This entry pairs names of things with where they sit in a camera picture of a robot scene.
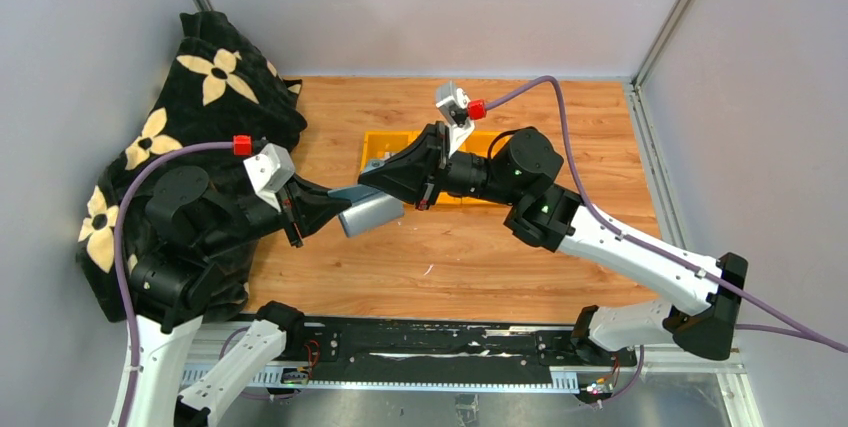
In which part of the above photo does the yellow bin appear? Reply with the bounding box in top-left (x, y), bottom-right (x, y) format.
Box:
top-left (360, 131), bottom-right (418, 171)
top-left (432, 134), bottom-right (468, 208)
top-left (461, 131), bottom-right (508, 208)

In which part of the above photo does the left yellow bin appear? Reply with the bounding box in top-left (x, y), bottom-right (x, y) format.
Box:
top-left (360, 131), bottom-right (418, 171)

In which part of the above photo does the middle yellow bin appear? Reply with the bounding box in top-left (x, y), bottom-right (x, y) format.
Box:
top-left (432, 134), bottom-right (468, 208)

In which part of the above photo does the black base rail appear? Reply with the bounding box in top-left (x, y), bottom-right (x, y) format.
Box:
top-left (244, 316), bottom-right (640, 399)

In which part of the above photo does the black floral blanket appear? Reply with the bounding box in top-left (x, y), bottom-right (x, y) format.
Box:
top-left (75, 11), bottom-right (308, 323)

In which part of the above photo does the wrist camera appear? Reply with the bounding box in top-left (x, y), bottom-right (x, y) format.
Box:
top-left (243, 143), bottom-right (296, 213)
top-left (435, 81), bottom-right (487, 157)

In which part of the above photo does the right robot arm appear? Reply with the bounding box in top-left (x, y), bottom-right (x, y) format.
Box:
top-left (359, 122), bottom-right (748, 365)

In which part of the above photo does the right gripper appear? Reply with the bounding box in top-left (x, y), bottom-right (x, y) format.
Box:
top-left (358, 122), bottom-right (521, 213)

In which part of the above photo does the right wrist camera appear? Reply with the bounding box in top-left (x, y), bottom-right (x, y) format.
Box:
top-left (435, 81), bottom-right (487, 157)

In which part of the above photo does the right yellow bin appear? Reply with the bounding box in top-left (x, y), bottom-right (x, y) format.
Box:
top-left (461, 131), bottom-right (508, 208)

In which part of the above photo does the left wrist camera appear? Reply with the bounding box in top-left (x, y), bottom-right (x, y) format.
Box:
top-left (243, 143), bottom-right (296, 213)

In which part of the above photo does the blue leather card holder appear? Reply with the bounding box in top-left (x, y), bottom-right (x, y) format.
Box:
top-left (328, 184), bottom-right (404, 238)

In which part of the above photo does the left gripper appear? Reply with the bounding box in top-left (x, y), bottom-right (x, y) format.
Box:
top-left (201, 169), bottom-right (354, 253)

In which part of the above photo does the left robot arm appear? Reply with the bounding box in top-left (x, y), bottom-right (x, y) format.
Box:
top-left (111, 166), bottom-right (350, 426)

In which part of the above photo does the right aluminium frame post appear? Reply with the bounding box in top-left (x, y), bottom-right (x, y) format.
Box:
top-left (631, 0), bottom-right (694, 90)

